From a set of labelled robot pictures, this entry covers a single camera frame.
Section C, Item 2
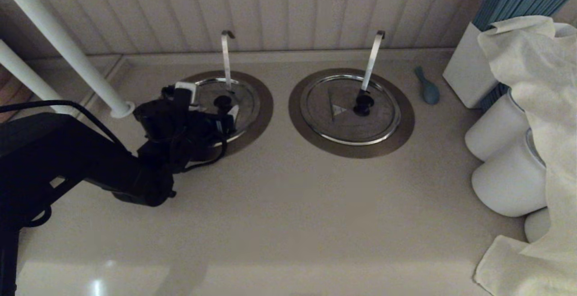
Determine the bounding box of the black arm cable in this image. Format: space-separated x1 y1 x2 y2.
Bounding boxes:
0 100 129 150

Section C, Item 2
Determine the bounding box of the brown steel well ring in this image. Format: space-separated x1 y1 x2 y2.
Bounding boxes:
180 70 274 160

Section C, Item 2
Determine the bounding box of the metal ladle handle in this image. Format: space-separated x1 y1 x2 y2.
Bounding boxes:
221 30 236 91
361 30 386 93

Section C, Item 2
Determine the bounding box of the white pole base flange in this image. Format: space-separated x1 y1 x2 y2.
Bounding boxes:
110 101 136 120

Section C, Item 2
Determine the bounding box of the blue plastic spoon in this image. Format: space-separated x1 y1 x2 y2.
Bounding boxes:
415 65 440 106

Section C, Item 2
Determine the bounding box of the small white ceramic jar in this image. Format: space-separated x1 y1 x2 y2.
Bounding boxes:
524 207 553 243

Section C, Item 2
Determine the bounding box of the white straw holder box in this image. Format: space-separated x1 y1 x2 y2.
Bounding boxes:
443 21 510 109

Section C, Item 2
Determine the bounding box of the right round metal lid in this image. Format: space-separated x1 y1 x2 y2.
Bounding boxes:
288 68 416 159

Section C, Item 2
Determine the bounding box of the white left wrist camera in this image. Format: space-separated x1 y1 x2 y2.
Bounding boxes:
174 82 199 111

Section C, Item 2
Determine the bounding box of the long white pole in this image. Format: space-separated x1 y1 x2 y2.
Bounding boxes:
0 0 129 109

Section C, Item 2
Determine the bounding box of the short white pole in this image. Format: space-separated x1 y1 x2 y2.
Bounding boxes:
0 39 64 113

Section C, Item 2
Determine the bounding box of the white woven cloth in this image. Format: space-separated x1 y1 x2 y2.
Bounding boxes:
473 15 577 296

